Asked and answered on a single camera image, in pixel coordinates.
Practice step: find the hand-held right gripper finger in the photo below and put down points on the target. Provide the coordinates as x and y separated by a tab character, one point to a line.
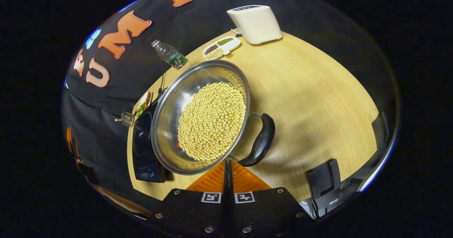
225	188
230	188

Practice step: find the black induction cooktop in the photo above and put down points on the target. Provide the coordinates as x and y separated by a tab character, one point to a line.
143	149

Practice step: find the stainless steel pot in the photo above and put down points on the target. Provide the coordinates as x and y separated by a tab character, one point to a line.
177	100

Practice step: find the pile of soybeans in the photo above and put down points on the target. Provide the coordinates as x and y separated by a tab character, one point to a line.
212	121

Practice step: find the black stand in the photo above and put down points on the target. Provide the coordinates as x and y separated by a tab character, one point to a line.
324	181

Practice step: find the sandwich with lettuce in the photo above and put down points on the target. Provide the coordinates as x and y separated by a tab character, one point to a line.
143	105

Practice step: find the white divided bean dish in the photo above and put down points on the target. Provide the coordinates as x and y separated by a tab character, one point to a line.
230	46

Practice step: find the clear plastic water bottle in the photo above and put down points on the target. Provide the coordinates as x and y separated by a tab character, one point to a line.
171	55

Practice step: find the black backdrop cloth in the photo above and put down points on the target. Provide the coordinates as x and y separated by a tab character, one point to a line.
141	61

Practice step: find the white toaster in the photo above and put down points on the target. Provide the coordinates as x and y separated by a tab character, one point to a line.
256	23

